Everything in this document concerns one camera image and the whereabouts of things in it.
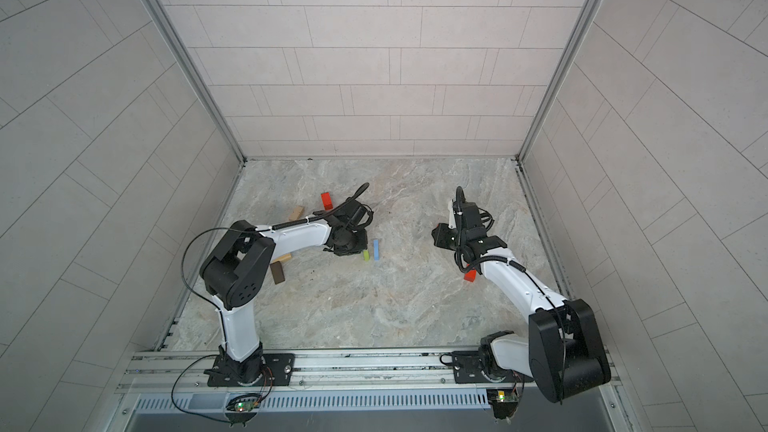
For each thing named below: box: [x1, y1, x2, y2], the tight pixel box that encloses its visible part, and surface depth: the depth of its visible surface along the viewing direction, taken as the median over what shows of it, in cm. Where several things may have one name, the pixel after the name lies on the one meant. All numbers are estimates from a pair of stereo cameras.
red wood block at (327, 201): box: [320, 192, 334, 211], surface depth 104 cm
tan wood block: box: [288, 205, 304, 221], surface depth 101 cm
